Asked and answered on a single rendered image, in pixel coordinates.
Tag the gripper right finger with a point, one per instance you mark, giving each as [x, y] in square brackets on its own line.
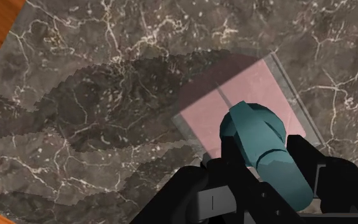
[336, 176]

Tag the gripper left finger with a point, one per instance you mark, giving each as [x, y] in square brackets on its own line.
[216, 173]

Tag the teal pen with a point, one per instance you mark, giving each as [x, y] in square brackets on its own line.
[268, 149]

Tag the pink tablet with grey frame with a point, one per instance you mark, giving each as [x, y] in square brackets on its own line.
[253, 90]

